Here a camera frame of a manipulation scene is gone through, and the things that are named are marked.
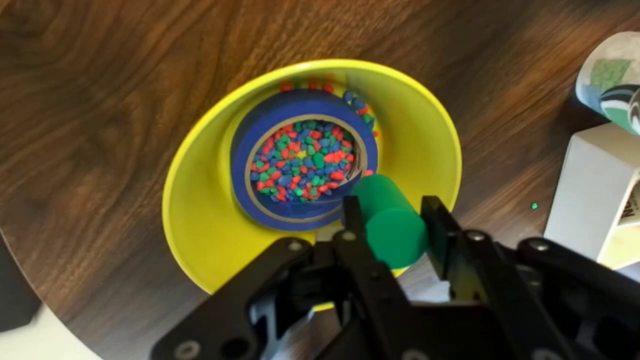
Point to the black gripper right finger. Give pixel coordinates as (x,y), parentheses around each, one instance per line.
(500,314)

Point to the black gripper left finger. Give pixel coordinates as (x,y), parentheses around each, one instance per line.
(373,330)

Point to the yellow bowl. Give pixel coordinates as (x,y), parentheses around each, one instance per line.
(207,231)

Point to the green cylinder block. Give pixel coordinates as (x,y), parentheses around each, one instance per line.
(394,231)

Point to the blue tape roll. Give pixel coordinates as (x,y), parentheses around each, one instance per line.
(295,155)

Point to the white wooden box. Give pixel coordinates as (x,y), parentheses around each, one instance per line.
(594,206)

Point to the patterned paper cup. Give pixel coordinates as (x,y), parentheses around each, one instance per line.
(608,80)

